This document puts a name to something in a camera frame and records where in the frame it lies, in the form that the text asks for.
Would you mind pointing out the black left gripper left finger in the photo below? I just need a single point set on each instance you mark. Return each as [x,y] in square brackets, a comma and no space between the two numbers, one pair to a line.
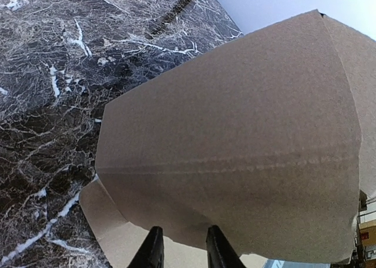
[151,252]

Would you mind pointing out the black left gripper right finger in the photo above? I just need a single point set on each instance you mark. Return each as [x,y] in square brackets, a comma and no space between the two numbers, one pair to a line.
[220,253]

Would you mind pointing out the brown cardboard box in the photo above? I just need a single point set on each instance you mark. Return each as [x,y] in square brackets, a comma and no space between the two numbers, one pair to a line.
[269,138]

